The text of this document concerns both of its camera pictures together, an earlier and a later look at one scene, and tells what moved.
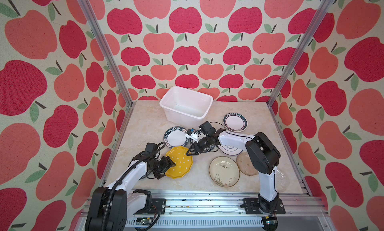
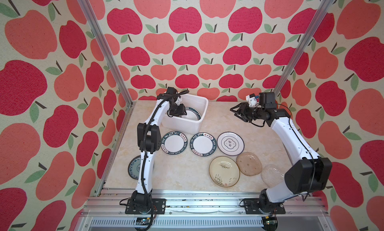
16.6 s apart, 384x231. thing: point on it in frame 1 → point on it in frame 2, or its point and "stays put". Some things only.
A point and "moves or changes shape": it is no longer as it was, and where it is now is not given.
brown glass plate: [245, 164] stays put
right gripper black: [194, 146] → [244, 107]
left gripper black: [167, 163] → [181, 112]
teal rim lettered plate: [175, 136] moves or changes shape
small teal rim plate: [235, 122] → [192, 113]
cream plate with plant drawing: [224, 171] stays put
